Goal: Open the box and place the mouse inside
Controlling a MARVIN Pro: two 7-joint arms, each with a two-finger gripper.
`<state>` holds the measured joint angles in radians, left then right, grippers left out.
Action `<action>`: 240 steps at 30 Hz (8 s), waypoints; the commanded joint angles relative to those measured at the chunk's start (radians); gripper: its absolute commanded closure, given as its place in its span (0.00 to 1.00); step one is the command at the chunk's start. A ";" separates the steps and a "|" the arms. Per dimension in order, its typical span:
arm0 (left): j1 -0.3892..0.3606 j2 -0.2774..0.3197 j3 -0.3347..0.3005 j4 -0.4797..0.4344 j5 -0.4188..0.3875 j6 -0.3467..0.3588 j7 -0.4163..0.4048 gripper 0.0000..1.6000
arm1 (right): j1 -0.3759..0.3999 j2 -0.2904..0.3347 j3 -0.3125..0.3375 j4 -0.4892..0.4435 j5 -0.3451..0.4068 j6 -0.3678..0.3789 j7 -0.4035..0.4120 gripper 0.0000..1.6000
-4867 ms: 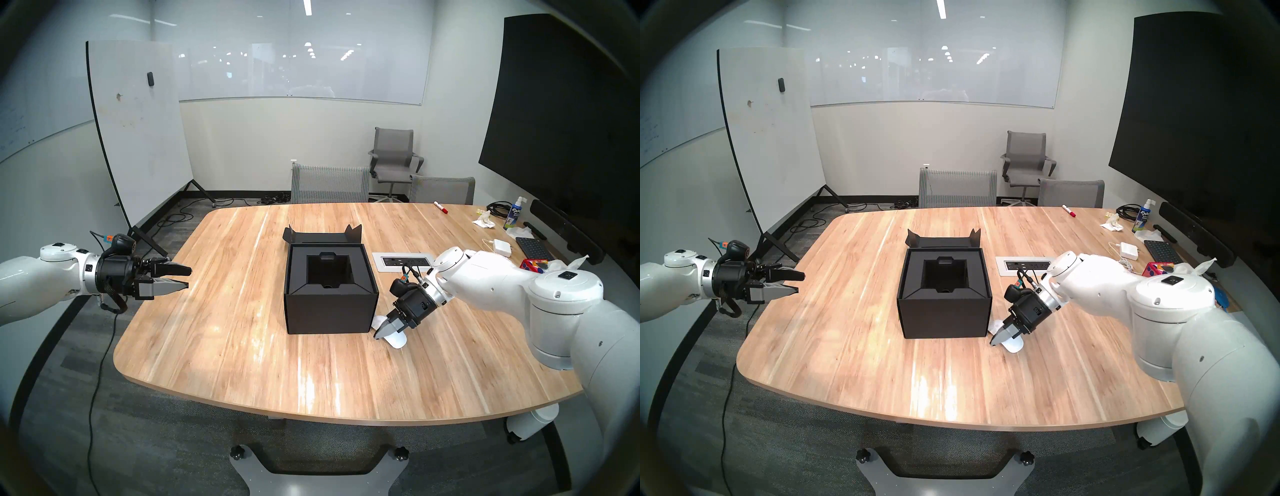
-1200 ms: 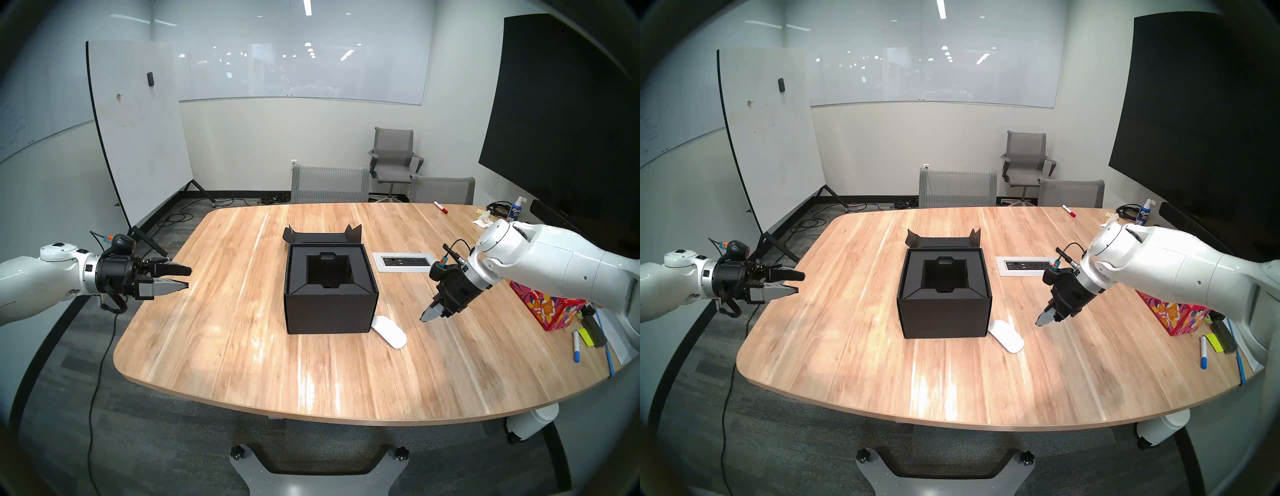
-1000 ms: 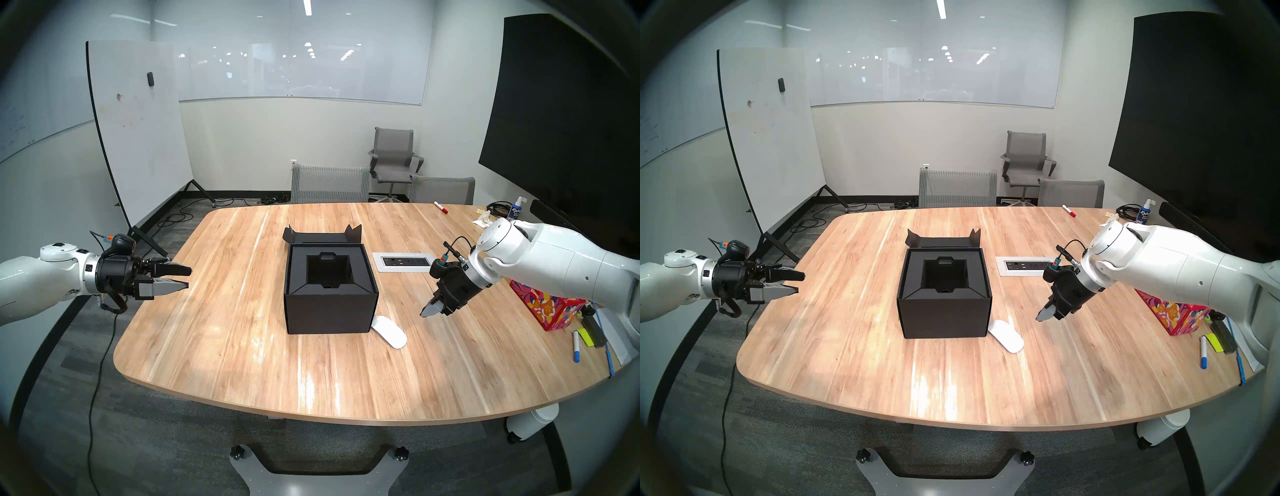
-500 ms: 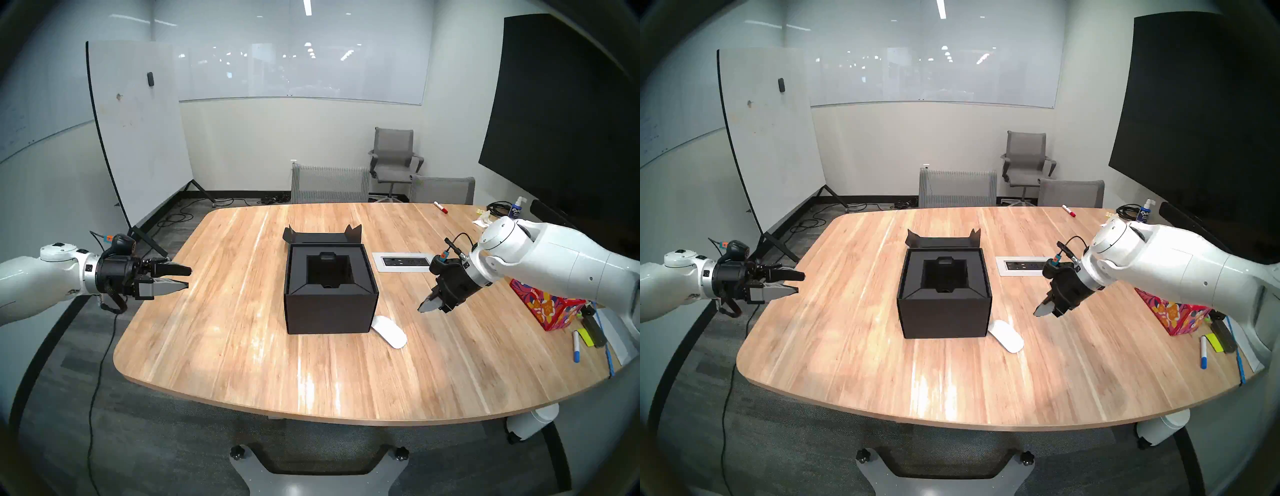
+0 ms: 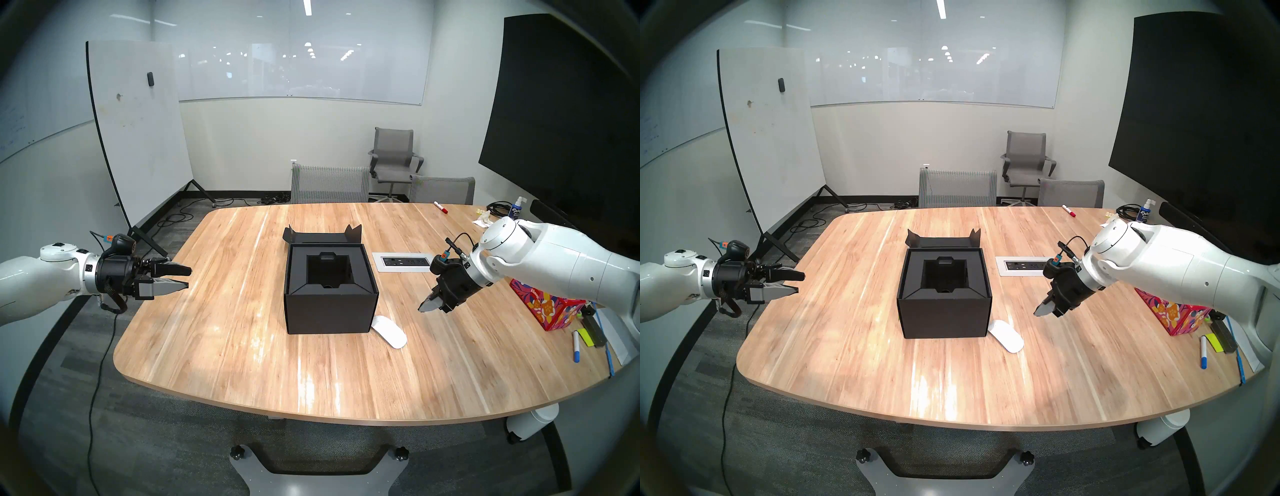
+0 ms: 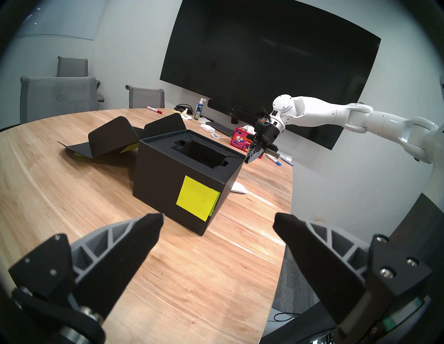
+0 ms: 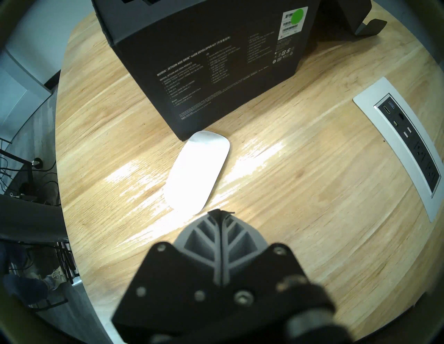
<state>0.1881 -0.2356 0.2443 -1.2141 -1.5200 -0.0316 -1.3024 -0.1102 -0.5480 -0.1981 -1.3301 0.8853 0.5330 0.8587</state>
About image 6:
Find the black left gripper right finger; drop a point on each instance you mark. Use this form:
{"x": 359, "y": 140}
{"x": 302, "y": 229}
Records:
{"x": 322, "y": 263}

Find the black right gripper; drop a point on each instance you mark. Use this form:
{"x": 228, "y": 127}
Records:
{"x": 266, "y": 134}

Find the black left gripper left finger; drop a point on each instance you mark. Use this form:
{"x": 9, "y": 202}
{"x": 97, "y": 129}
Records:
{"x": 114, "y": 263}

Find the white computer mouse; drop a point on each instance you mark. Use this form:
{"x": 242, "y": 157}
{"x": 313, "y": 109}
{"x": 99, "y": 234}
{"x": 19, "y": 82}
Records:
{"x": 239, "y": 188}

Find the black cardboard box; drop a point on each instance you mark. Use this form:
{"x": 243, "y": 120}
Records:
{"x": 159, "y": 180}

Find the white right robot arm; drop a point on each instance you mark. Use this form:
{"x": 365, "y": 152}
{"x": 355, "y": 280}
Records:
{"x": 347, "y": 116}

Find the red floral tissue box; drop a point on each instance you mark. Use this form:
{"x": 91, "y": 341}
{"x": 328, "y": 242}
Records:
{"x": 241, "y": 140}

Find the white marker blue cap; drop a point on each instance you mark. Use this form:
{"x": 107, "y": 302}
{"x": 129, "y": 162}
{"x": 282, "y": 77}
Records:
{"x": 272, "y": 158}

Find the blue pen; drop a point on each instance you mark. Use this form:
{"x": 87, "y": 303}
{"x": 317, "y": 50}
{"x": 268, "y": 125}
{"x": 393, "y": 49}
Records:
{"x": 286, "y": 161}

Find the black keyboard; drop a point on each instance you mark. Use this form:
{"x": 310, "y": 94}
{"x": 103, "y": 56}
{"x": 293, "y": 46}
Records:
{"x": 220, "y": 129}

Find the white power adapter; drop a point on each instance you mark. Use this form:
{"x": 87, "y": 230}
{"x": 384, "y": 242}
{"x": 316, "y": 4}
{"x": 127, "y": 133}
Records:
{"x": 206, "y": 128}

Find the whiteboard cleaner spray bottle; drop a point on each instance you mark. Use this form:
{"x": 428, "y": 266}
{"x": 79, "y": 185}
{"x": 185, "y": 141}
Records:
{"x": 199, "y": 111}

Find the crumpled white tissue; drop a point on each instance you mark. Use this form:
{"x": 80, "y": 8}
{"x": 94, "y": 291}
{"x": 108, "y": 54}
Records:
{"x": 186, "y": 114}

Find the red whiteboard marker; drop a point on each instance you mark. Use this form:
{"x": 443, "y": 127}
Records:
{"x": 154, "y": 110}

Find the wide grey mesh chair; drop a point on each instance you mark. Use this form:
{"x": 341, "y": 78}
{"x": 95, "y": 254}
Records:
{"x": 59, "y": 97}

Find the grey swivel armchair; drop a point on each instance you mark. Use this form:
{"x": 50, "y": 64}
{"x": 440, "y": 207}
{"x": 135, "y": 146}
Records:
{"x": 73, "y": 66}

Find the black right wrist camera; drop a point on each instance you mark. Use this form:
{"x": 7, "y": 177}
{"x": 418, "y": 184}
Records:
{"x": 263, "y": 115}

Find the black wall screen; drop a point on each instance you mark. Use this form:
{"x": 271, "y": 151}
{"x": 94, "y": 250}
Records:
{"x": 270, "y": 59}

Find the glass wall whiteboard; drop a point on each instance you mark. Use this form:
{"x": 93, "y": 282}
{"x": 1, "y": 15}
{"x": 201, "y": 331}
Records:
{"x": 59, "y": 20}

